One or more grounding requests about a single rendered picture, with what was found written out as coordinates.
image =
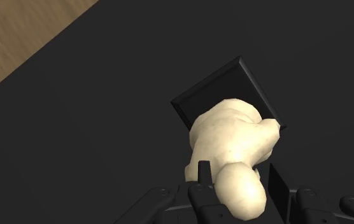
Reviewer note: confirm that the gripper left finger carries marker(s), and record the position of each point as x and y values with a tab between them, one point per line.
204	173

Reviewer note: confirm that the cream figure on black base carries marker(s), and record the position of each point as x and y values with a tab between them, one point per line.
233	139

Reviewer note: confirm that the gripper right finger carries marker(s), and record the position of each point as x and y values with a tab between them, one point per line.
278	186

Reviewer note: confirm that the dark grey table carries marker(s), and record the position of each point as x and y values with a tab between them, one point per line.
102	124

